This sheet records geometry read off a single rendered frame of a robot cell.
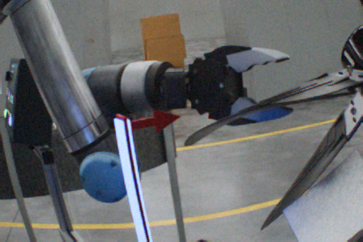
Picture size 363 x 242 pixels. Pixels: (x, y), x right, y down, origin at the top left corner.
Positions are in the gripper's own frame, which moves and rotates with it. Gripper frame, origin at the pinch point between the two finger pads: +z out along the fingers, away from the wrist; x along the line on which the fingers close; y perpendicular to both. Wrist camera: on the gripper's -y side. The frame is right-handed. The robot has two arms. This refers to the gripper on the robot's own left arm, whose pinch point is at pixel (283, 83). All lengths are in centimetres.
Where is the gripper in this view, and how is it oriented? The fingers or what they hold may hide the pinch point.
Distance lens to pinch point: 75.6
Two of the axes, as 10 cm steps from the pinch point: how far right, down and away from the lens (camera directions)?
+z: 8.8, -0.2, -4.7
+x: 0.6, 10.0, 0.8
